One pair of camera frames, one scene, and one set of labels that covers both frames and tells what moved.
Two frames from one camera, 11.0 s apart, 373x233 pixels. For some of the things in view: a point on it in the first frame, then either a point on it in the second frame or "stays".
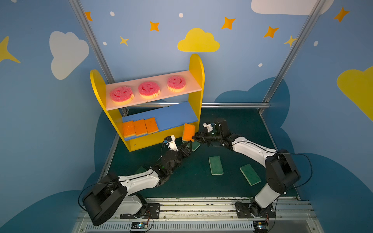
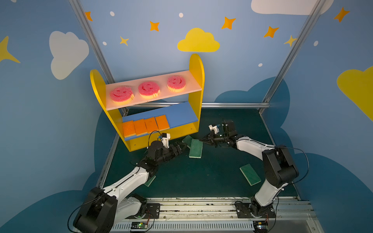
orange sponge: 188,132 → 162,123
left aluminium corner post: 93,39 stays
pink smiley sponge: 176,83 stays
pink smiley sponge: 148,90 stays
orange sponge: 128,129 stays
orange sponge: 151,125 stays
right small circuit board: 261,225 stays
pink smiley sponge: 121,95 stays
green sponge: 215,165 → 195,148
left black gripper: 185,148 → 176,148
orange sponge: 140,127 stays
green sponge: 194,145 → 187,141
